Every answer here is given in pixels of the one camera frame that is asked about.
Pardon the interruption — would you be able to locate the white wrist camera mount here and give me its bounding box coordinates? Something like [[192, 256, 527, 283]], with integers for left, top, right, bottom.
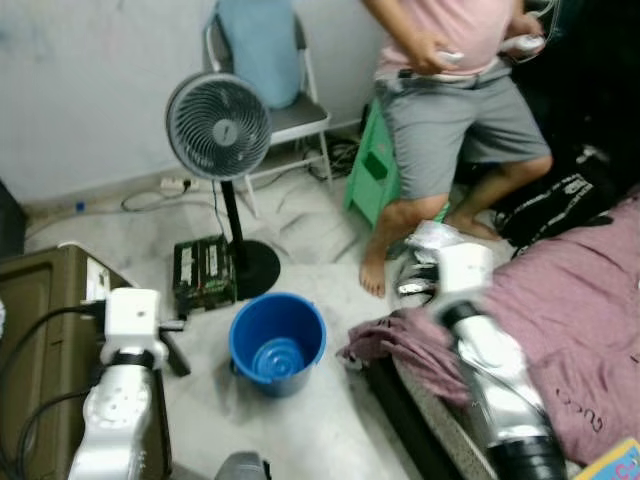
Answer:
[[435, 243, 497, 307], [103, 288, 169, 367]]

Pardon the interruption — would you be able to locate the mauve cartoon print blanket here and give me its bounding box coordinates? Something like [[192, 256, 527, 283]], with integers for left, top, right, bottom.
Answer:
[[340, 195, 640, 467]]

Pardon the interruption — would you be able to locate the person's right hand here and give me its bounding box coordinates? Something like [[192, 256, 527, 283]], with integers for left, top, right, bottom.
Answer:
[[412, 35, 467, 77]]

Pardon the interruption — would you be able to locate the green and black box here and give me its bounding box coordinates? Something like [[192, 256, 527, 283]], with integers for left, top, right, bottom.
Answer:
[[172, 235, 239, 314]]

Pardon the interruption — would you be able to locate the light blue cushion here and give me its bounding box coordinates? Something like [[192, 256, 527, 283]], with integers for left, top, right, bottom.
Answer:
[[215, 0, 302, 109]]

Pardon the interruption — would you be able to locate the grey standing fan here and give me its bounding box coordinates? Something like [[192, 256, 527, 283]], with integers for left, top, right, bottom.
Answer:
[[165, 72, 283, 299]]

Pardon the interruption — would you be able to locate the black cable bundle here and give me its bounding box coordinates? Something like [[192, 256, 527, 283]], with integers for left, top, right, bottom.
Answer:
[[328, 135, 367, 181]]

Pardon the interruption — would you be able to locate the black bed base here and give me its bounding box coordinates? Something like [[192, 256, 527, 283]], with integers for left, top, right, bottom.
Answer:
[[360, 352, 453, 480]]

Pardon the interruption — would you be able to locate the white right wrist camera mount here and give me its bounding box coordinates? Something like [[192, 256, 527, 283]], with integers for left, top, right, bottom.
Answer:
[[435, 243, 497, 307]]

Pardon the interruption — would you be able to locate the grey folding chair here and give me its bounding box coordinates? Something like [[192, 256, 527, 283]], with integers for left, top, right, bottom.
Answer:
[[205, 10, 337, 217]]

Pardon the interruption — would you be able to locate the grey left robot leg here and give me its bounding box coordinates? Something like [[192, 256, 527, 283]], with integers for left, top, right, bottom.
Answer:
[[215, 452, 272, 480]]

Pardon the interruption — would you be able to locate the colourful children's book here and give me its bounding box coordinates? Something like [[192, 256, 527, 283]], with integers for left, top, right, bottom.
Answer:
[[575, 437, 640, 480]]

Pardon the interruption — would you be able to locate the person in grey shorts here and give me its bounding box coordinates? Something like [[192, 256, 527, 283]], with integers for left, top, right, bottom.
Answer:
[[360, 0, 557, 299]]

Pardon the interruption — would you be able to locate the white power strip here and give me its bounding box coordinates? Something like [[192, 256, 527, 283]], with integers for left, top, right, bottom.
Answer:
[[160, 176, 197, 194]]

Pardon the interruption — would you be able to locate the black bag with white print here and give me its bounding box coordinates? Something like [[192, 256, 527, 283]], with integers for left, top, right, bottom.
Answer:
[[495, 150, 623, 250]]

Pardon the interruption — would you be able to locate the person's left hand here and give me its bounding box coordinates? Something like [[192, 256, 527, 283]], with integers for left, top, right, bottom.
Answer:
[[498, 30, 547, 61]]

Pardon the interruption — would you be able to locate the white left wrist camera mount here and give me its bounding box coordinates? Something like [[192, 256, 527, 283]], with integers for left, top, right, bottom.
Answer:
[[103, 288, 169, 367]]

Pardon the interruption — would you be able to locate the black rod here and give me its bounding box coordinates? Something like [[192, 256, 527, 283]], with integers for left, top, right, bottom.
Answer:
[[158, 333, 193, 379]]

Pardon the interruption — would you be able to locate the blue plastic bucket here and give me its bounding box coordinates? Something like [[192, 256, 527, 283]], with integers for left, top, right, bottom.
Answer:
[[228, 292, 328, 399]]

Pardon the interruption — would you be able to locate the green plastic stool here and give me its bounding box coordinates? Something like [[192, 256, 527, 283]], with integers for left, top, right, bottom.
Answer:
[[343, 98, 451, 227]]

